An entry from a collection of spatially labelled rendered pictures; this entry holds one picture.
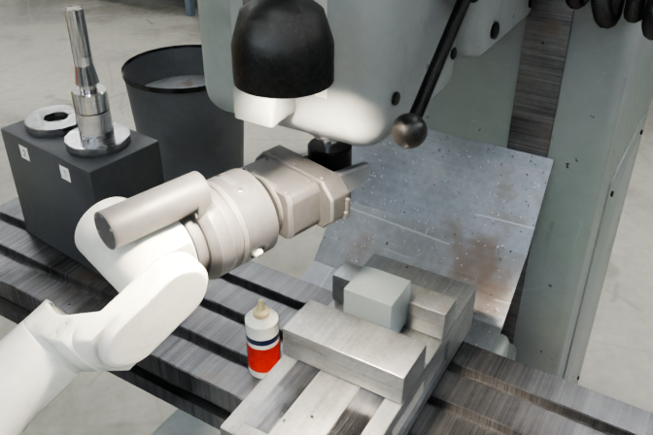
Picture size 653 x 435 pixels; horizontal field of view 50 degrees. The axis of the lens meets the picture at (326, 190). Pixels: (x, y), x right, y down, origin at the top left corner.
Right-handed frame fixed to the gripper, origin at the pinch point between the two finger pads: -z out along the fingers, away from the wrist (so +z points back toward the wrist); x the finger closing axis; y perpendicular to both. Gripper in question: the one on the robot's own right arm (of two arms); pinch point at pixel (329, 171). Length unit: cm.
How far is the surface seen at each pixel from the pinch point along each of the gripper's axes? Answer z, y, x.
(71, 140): 10.9, 7.1, 40.4
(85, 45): 7.3, -6.4, 38.2
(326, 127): 7.2, -10.2, -7.1
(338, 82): 7.0, -14.7, -8.3
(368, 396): 6.4, 20.1, -12.4
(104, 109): 6.8, 2.6, 37.2
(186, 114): -79, 71, 157
